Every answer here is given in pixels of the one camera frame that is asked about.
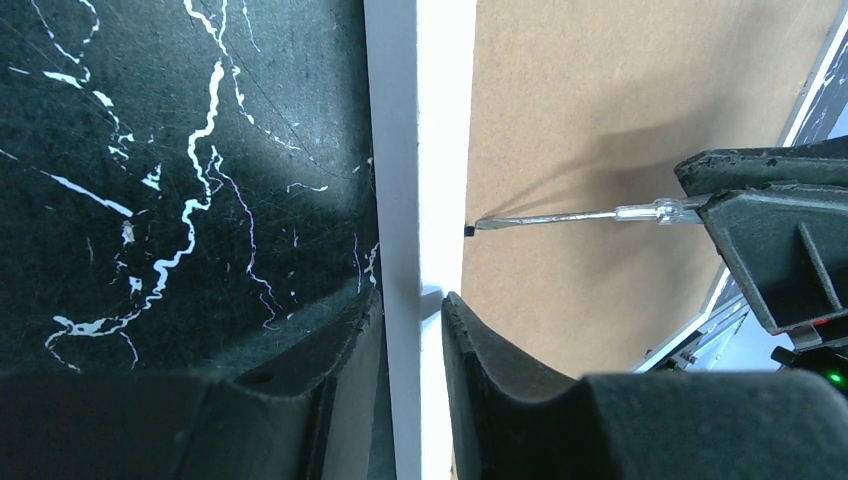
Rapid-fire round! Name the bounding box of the clear grey screwdriver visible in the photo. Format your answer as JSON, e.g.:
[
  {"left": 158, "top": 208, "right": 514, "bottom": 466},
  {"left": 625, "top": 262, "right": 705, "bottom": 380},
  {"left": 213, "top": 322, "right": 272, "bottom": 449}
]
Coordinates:
[{"left": 465, "top": 195, "right": 709, "bottom": 237}]

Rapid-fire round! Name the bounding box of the aluminium front rail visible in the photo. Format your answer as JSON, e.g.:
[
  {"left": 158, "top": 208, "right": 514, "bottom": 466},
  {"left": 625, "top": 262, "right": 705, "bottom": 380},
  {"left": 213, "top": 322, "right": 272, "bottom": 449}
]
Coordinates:
[{"left": 632, "top": 291, "right": 783, "bottom": 374}]

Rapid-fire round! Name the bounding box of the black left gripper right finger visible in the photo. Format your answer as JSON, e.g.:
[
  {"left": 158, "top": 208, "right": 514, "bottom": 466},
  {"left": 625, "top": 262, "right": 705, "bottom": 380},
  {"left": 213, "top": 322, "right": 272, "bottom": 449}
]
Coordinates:
[{"left": 442, "top": 293, "right": 847, "bottom": 479}]

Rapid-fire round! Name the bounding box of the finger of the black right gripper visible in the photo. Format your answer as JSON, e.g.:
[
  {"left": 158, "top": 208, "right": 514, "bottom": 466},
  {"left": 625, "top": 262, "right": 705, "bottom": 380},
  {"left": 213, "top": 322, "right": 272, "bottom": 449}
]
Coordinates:
[{"left": 674, "top": 136, "right": 847, "bottom": 196}]

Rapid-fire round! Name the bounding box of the white picture frame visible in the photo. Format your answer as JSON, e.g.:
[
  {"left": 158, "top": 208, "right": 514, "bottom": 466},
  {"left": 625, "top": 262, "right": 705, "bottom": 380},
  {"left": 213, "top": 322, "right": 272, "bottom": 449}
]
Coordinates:
[{"left": 365, "top": 1, "right": 847, "bottom": 479}]

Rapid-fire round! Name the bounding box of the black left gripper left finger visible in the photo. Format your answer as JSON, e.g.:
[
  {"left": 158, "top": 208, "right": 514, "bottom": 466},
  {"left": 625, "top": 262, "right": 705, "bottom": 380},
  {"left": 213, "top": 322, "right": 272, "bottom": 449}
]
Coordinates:
[{"left": 1, "top": 290, "right": 384, "bottom": 479}]

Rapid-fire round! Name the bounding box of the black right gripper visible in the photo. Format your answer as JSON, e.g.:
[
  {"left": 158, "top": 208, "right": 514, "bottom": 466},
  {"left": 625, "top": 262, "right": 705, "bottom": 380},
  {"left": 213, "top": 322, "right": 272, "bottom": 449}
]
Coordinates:
[{"left": 699, "top": 184, "right": 847, "bottom": 397}]

